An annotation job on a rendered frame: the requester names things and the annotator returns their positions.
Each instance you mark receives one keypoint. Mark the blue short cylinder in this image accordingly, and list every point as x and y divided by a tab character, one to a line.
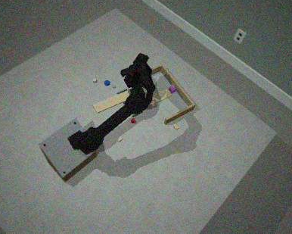
107	82

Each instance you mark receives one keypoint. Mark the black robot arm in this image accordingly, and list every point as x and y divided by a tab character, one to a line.
92	138

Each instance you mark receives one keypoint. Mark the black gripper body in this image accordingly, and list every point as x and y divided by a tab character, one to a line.
132	82

